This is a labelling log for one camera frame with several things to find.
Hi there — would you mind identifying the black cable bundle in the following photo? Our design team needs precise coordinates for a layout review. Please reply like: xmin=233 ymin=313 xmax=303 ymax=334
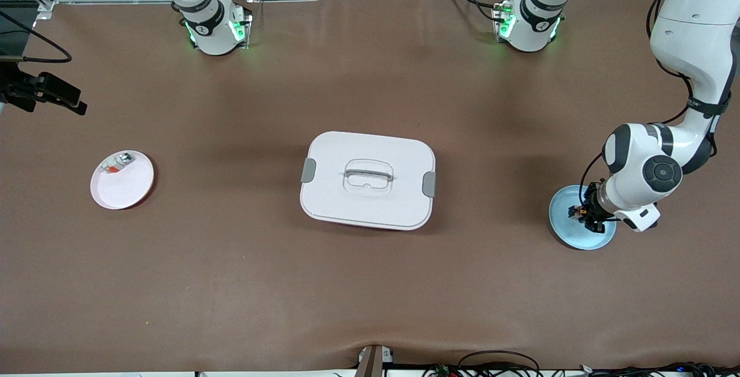
xmin=425 ymin=350 xmax=740 ymax=377

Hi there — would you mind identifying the black left base cable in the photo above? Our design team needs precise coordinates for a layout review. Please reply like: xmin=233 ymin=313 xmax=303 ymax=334
xmin=443 ymin=0 xmax=509 ymax=22

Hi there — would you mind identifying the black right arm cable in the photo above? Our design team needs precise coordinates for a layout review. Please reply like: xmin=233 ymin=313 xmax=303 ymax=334
xmin=0 ymin=10 xmax=73 ymax=64

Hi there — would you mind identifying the light blue round plate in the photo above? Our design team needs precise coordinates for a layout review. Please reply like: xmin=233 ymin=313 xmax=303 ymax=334
xmin=549 ymin=185 xmax=617 ymax=250

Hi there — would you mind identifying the white lidded storage box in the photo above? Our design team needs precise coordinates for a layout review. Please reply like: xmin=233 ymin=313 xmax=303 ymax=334
xmin=299 ymin=131 xmax=436 ymax=231

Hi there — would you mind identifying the pink round plate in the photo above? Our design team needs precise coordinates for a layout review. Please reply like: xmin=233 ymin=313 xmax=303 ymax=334
xmin=91 ymin=150 xmax=155 ymax=210

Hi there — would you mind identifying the brown camera mount post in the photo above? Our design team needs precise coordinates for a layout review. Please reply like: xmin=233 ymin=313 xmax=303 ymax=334
xmin=356 ymin=345 xmax=395 ymax=377

